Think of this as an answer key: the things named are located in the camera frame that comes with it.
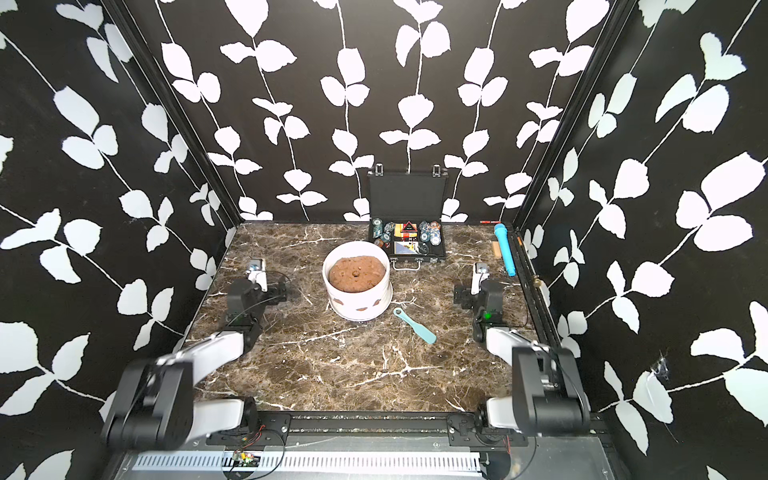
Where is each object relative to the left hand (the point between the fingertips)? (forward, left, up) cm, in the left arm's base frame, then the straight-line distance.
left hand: (267, 271), depth 89 cm
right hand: (-2, -63, -3) cm, 63 cm away
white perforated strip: (-46, +6, -14) cm, 49 cm away
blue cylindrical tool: (+23, -82, -10) cm, 86 cm away
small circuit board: (-46, -1, -13) cm, 48 cm away
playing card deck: (+17, -44, -12) cm, 49 cm away
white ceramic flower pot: (-11, -30, -4) cm, 32 cm away
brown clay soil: (-1, -25, -2) cm, 25 cm away
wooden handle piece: (+15, -79, -13) cm, 81 cm away
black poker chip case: (+30, -45, -5) cm, 55 cm away
